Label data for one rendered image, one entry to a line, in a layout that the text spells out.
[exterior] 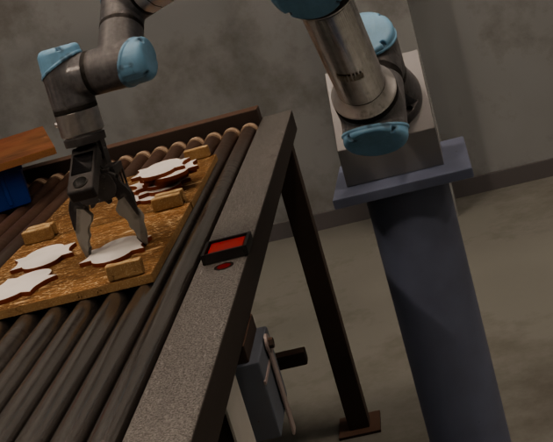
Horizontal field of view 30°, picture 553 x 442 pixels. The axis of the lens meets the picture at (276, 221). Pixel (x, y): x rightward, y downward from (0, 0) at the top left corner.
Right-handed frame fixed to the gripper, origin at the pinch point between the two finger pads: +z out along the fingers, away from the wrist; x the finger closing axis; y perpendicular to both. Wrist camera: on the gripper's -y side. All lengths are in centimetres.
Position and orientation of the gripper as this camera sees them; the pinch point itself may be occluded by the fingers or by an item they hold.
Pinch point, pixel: (115, 248)
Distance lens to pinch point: 181.2
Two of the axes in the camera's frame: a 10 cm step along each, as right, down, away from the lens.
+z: 2.6, 9.4, 2.1
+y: 0.9, -2.4, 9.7
